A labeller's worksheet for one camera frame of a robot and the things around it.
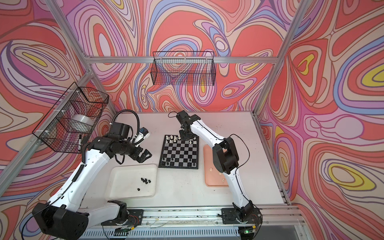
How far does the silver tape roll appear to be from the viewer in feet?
2.31

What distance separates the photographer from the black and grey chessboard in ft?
2.98

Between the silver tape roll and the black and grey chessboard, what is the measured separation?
1.40 feet

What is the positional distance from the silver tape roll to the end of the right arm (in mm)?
437

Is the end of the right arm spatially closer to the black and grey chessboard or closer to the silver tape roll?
the black and grey chessboard

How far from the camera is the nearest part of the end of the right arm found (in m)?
0.70

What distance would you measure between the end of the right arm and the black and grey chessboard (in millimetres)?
62
